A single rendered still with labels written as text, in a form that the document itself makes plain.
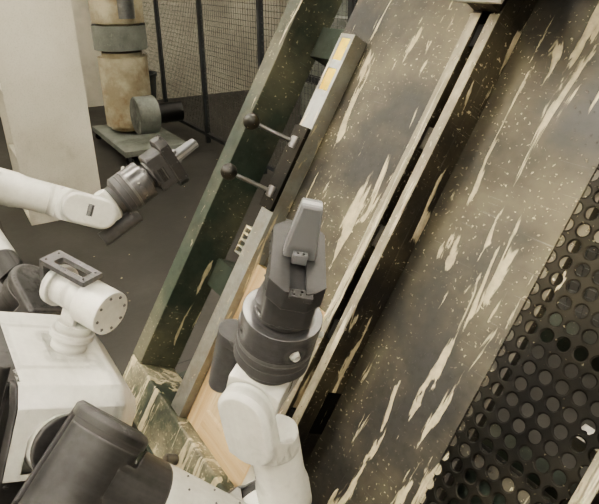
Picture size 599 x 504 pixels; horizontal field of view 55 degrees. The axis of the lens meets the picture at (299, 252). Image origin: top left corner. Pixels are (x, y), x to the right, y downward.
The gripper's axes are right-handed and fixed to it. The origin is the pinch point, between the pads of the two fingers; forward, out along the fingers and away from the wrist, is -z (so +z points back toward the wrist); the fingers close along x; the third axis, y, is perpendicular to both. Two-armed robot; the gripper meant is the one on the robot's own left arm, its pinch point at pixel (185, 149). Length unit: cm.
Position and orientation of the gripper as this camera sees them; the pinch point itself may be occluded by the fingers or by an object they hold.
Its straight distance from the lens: 132.9
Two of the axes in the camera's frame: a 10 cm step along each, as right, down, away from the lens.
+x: 3.7, 7.0, 6.1
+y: 5.5, 3.6, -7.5
